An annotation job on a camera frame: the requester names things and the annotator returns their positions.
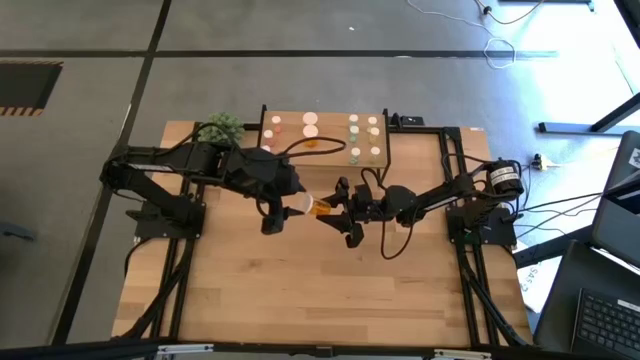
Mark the black metal bar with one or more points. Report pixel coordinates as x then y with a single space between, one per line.
550 248

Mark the green artificial plant in pot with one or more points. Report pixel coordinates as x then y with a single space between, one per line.
222 127

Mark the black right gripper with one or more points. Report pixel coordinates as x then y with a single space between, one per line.
367 205

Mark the grey laptop with sticker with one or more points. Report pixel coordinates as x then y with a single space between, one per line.
617 225

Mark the white paper sheet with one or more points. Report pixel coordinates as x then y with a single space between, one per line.
532 287

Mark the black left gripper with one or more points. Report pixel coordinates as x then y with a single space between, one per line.
267 175

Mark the black laptop with keyboard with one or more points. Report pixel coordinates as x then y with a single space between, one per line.
565 310

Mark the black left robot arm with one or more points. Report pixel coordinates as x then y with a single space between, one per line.
165 165

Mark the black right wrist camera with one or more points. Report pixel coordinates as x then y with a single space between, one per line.
355 236

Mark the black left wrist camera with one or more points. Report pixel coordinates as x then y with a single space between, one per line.
273 220

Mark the silver metal bracket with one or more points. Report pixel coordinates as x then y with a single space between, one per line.
462 354
185 348

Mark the black aluminium table frame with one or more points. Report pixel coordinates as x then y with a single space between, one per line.
430 131

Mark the black hatch with hazard stripes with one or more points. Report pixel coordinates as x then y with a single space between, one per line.
25 87

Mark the black crossbar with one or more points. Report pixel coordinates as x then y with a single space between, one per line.
280 351

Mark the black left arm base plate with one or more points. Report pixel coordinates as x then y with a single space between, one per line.
150 232

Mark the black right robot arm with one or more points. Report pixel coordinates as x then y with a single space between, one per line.
450 192

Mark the small black box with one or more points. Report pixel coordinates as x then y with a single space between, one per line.
412 120

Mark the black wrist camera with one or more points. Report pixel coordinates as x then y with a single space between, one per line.
273 220
355 236

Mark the dark blue object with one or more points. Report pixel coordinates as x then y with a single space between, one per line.
17 232

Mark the wooden shelf black metal frame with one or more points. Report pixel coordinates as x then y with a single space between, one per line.
330 160

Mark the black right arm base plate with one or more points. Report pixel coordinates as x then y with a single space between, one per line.
500 235

